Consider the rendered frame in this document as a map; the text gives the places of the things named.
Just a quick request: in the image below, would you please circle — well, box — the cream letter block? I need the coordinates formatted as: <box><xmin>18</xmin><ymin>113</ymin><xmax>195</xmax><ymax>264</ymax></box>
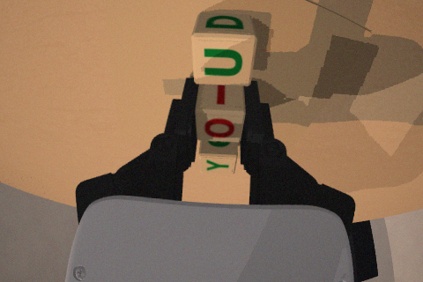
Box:
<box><xmin>199</xmin><ymin>140</ymin><xmax>238</xmax><ymax>174</ymax></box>
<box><xmin>195</xmin><ymin>85</ymin><xmax>246</xmax><ymax>142</ymax></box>
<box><xmin>191</xmin><ymin>12</ymin><xmax>257</xmax><ymax>86</ymax></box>

